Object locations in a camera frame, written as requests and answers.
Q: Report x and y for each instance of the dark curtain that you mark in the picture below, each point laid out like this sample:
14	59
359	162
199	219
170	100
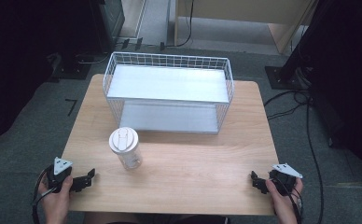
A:
14	46
350	77

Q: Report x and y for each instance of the clear cup with white lid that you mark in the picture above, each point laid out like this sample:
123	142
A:
123	140

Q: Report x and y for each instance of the person's left hand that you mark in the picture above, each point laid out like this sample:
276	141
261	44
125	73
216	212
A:
58	202

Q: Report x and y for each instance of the person's right hand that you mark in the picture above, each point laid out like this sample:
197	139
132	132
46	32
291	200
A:
283	203

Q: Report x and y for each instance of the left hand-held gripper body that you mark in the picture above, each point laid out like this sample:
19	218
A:
59	175

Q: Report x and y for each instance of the black stand base plate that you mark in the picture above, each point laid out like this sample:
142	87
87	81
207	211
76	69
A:
72	70
278	77

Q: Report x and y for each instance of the light wooden cabinet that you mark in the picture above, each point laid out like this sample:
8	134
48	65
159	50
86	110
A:
247	11

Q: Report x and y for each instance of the dark equipment box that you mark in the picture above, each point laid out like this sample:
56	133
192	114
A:
109	21

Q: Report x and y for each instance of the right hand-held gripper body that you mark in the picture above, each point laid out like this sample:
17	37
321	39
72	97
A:
283	183

